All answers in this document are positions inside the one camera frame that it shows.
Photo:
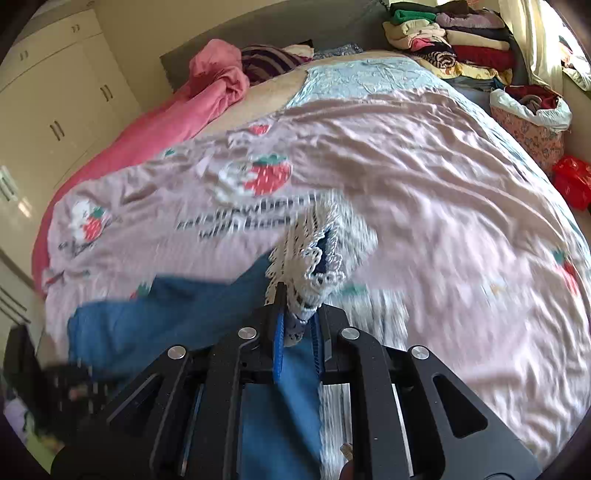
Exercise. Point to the purple striped cloth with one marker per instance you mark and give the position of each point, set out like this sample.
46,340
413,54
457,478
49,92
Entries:
270,60

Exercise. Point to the teal patterned cloth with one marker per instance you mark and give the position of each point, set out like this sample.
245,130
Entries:
369,81

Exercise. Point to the blue denim pants lace trim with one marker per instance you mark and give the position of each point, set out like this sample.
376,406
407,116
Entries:
184,318

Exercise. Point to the pink strawberry printed blanket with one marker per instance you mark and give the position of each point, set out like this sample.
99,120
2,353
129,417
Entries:
392,194

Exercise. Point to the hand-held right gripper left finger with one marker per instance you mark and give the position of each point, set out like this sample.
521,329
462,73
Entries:
278,344

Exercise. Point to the cream curtain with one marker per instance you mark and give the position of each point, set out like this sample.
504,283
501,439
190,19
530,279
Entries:
535,41

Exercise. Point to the floral bag with clothes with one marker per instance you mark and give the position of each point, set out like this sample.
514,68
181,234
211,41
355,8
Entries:
531,134

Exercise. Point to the pink duvet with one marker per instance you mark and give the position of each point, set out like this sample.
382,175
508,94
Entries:
152,134

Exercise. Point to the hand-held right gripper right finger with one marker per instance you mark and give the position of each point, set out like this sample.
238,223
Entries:
316,353

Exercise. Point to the stack of folded clothes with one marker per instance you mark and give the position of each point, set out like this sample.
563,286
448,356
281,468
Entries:
461,41

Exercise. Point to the white wardrobe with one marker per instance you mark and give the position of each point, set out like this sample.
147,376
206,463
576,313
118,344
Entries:
55,101

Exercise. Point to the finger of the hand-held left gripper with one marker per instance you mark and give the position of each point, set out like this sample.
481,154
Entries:
74,376

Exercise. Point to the red plastic bag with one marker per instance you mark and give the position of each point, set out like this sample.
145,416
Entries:
575,180

